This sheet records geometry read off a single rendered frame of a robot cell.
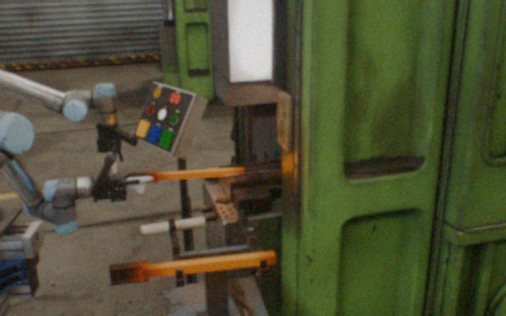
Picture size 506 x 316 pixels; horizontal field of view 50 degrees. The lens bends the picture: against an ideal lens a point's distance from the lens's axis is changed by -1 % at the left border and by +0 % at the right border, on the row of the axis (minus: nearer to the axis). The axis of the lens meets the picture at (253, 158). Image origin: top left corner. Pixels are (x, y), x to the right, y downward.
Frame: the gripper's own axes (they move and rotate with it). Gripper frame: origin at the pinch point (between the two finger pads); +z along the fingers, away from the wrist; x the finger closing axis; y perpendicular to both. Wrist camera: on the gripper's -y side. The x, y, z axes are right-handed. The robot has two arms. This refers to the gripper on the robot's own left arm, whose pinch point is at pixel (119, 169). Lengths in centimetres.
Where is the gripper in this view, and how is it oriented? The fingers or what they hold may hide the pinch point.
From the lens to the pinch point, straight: 228.4
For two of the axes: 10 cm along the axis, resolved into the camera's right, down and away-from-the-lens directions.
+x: 0.4, 3.5, -9.4
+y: -10.0, 0.3, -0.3
